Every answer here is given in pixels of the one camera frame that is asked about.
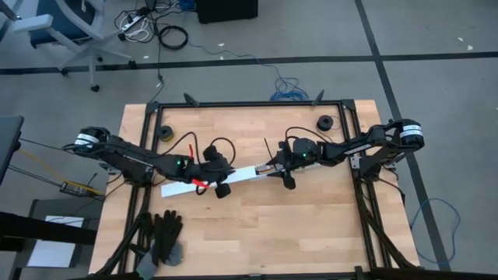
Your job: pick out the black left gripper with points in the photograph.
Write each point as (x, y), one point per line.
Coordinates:
(206, 171)

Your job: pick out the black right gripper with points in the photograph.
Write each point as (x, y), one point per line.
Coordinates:
(301, 153)

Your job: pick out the black zip tie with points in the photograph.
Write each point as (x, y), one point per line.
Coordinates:
(269, 153)

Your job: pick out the white raceway cover strip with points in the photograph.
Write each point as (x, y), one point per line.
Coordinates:
(202, 183)

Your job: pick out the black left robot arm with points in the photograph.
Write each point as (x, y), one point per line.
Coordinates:
(128, 157)

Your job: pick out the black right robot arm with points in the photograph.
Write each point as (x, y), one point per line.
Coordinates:
(365, 145)

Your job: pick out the black work glove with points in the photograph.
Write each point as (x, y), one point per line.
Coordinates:
(167, 233)
(147, 264)

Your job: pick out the small black electronics box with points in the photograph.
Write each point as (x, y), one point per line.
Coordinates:
(72, 189)

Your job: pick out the black computer case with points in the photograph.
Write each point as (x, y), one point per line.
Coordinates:
(225, 9)

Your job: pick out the white power strip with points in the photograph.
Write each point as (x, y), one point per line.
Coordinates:
(132, 22)

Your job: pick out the white paper sheet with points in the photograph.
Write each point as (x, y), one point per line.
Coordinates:
(54, 253)

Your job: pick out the grey cabinet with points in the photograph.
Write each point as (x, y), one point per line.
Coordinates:
(39, 206)

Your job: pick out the black flat crossbar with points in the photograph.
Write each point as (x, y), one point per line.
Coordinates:
(39, 229)

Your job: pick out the black side desk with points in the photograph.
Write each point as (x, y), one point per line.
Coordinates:
(9, 144)

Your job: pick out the grey office chair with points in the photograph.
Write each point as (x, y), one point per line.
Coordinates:
(62, 19)

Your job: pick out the black aluminium frame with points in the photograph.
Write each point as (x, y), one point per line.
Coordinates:
(249, 104)

